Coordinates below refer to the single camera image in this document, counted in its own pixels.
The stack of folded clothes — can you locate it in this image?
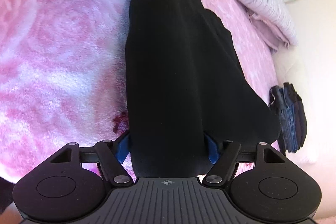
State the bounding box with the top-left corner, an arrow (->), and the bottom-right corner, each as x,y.
269,82 -> 307,155

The black zip fleece jacket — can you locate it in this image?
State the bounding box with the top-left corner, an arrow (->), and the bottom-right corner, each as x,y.
125,0 -> 280,177

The pink rose bed blanket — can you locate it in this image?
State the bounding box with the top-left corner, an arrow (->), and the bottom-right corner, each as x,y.
0,0 -> 280,183

